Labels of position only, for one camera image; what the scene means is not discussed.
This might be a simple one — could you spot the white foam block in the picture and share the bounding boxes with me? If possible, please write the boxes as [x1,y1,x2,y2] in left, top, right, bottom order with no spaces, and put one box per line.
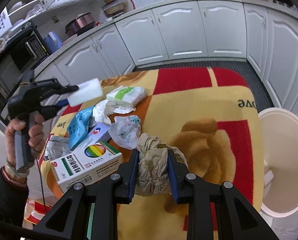
[67,78,103,107]

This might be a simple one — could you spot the beige paper ball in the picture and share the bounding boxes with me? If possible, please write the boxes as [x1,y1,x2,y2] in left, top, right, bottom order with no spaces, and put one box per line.
[135,133,187,197]

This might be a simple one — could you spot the blue snack bag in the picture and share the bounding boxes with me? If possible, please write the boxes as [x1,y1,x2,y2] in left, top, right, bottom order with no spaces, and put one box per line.
[67,106,94,151]

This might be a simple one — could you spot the green white medicine box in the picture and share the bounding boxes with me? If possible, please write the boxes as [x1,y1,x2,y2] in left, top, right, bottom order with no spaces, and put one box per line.
[52,141,123,193]

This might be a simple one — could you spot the white paper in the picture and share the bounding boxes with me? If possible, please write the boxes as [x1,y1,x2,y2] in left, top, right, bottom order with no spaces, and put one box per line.
[89,99,136,127]

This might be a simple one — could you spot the white blue medicine box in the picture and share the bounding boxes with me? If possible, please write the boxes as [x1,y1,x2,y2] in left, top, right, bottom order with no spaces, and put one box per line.
[74,123,111,151]

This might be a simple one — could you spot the plastic wrapper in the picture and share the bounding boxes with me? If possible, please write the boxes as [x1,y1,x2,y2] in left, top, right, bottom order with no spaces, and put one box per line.
[109,115,141,150]

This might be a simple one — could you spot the green white tissue pack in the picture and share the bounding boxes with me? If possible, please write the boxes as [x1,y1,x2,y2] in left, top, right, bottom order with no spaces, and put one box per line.
[106,86,147,108]

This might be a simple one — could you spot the left forearm dark sleeve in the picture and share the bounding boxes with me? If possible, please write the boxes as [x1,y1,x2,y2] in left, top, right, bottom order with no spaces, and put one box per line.
[0,166,29,227]

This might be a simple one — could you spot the white trash bin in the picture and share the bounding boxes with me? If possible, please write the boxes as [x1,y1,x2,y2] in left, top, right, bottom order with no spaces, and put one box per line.
[258,107,298,218]

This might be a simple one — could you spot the person's left hand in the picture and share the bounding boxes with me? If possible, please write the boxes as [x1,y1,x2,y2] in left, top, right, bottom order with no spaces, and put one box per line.
[5,112,44,181]

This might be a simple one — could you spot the silver foil wrapper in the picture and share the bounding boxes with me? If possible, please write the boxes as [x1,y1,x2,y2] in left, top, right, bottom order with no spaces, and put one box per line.
[43,135,71,161]

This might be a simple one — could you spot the black microwave oven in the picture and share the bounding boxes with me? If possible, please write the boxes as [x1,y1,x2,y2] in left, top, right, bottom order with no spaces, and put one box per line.
[0,24,50,114]

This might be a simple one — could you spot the blue jug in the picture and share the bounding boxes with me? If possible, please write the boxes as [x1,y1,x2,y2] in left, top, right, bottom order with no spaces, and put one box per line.
[43,31,63,54]

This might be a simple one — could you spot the pink rice cooker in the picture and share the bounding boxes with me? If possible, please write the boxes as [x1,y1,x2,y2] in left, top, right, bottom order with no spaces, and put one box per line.
[65,12,96,37]

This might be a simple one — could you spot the red yellow rose blanket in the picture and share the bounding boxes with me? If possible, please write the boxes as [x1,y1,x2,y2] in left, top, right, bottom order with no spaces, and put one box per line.
[36,68,270,239]

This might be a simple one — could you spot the dish rack with bowls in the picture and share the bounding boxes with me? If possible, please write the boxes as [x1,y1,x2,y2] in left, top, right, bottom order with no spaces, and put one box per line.
[102,0,136,18]

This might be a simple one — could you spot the white lower cabinets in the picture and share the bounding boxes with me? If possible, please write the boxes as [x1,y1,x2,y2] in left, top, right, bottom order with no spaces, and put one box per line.
[35,0,298,116]

